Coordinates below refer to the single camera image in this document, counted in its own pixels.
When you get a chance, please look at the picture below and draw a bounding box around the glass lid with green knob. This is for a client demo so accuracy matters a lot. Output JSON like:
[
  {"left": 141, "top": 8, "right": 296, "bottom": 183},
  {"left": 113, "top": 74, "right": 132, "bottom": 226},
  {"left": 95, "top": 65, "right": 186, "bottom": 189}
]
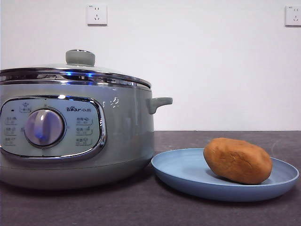
[{"left": 0, "top": 48, "right": 152, "bottom": 89}]

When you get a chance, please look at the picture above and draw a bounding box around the brown potato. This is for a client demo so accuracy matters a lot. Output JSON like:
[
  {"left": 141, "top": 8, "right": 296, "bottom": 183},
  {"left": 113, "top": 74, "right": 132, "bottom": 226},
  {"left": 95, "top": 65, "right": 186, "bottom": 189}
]
[{"left": 203, "top": 137, "right": 274, "bottom": 185}]

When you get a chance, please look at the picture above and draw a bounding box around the pale green electric steamer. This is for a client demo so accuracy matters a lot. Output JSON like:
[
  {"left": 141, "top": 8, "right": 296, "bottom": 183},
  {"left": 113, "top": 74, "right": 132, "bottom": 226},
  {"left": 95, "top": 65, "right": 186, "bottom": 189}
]
[{"left": 0, "top": 77, "right": 174, "bottom": 190}]

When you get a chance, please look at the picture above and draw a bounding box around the blue round plate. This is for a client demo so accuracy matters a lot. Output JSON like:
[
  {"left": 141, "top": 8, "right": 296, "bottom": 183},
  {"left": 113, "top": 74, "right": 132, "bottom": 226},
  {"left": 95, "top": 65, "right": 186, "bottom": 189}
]
[{"left": 150, "top": 147, "right": 300, "bottom": 202}]

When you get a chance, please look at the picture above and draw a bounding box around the white wall socket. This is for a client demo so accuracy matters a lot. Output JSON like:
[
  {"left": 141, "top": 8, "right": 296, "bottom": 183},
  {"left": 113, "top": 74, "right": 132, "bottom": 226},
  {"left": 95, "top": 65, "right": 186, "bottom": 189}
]
[
  {"left": 284, "top": 5, "right": 301, "bottom": 27},
  {"left": 87, "top": 3, "right": 108, "bottom": 26}
]

